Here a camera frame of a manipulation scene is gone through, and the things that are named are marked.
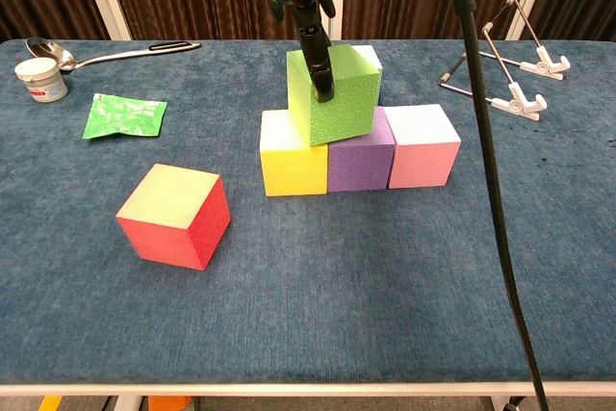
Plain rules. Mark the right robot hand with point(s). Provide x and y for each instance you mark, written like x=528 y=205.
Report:
x=313 y=45

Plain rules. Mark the light blue cube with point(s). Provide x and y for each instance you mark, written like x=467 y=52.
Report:
x=373 y=57

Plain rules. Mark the green cube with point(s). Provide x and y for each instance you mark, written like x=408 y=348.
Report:
x=346 y=108

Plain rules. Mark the yellow cube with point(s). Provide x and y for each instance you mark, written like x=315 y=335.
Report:
x=293 y=170

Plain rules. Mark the pink cube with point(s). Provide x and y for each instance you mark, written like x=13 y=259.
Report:
x=421 y=161

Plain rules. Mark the purple cube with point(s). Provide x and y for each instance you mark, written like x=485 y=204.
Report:
x=358 y=165

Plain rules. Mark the red cube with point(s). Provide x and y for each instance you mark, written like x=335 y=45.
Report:
x=163 y=218

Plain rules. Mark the green foil packet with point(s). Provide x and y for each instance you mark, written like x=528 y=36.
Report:
x=125 y=115

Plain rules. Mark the metal ladle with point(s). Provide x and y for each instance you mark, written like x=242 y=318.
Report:
x=48 y=51

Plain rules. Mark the blue table mat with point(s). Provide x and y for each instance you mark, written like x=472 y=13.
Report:
x=337 y=310

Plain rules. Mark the small white jar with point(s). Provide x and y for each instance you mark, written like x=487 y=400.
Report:
x=41 y=81

